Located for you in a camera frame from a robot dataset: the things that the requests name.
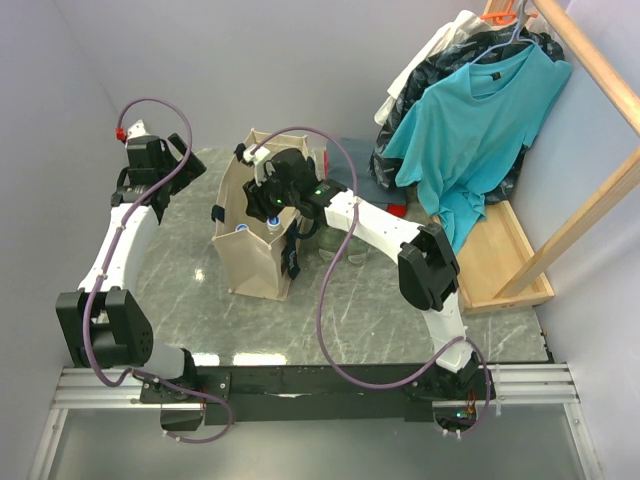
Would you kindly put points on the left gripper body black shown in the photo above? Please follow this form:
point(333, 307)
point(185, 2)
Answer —
point(191, 170)

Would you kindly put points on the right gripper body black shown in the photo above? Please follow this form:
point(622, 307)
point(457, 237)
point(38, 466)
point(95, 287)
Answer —
point(271, 197)

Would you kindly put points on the clear glass bottle silver cap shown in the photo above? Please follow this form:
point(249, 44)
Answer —
point(357, 251)

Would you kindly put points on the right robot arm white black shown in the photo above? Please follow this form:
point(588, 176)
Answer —
point(427, 266)

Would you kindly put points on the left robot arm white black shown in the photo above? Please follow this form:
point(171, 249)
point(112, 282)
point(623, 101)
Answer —
point(101, 320)

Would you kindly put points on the beige canvas tote bag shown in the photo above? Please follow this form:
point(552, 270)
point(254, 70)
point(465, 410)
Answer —
point(253, 261)

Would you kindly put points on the folded grey cloth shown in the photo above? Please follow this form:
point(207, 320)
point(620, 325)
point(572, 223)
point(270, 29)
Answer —
point(338, 170)

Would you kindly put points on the folded red cloth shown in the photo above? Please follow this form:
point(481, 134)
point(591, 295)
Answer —
point(398, 208)

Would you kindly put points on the teal t-shirt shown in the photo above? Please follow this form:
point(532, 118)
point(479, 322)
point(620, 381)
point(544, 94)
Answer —
point(461, 138)

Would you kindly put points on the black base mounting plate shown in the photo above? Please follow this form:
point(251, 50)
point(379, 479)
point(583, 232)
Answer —
point(317, 392)

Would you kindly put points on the white garment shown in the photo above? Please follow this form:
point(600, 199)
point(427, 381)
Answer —
point(461, 28)

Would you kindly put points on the orange hanger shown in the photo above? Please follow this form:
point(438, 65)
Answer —
point(501, 18)

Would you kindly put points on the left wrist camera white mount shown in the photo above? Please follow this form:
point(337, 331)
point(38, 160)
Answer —
point(136, 130)

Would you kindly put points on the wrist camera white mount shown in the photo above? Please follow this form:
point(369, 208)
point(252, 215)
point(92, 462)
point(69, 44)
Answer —
point(259, 159)
point(136, 130)

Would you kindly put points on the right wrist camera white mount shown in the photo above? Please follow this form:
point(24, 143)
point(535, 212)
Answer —
point(259, 159)

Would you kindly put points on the wooden clothes rack frame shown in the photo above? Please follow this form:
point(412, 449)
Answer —
point(585, 161)

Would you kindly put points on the aluminium rail frame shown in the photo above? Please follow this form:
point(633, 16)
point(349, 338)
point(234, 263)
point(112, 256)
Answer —
point(507, 385)

